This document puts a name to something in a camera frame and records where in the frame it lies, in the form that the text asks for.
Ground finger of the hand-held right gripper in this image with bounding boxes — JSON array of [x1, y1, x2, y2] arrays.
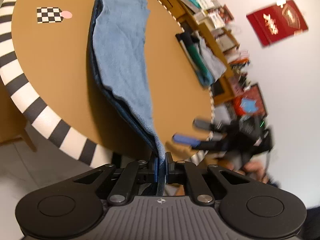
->
[[193, 118, 225, 133], [173, 134, 227, 150]]

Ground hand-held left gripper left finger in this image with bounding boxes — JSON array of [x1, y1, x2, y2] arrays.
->
[[72, 152, 160, 205]]

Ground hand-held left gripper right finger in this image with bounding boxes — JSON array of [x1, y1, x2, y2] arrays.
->
[[164, 152, 250, 206]]

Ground light blue knit garment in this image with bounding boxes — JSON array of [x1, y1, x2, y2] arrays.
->
[[197, 70, 214, 87]]

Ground blue denim jeans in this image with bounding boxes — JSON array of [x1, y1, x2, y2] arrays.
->
[[88, 0, 167, 197]]

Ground person's right hand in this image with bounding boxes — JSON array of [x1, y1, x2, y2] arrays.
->
[[244, 162, 269, 182]]

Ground red and blue printed package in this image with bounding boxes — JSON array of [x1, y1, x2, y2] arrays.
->
[[234, 83, 267, 117]]

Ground grey cloth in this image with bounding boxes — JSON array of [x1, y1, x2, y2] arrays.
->
[[199, 36, 228, 78]]

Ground green cloth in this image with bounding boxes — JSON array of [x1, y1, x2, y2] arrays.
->
[[186, 44, 213, 80]]

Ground dark navy cloth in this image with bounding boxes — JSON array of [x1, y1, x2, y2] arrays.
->
[[176, 32, 198, 55]]

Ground wooden drawer cabinet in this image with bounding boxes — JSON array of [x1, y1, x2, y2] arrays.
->
[[150, 0, 250, 105]]

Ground round brown striped-rim table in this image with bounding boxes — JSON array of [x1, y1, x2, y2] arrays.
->
[[0, 0, 217, 168]]

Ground checkerboard marker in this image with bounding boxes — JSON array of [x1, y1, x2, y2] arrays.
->
[[37, 7, 73, 24]]

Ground red wall hanging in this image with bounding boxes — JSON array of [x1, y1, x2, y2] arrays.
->
[[246, 0, 308, 47]]

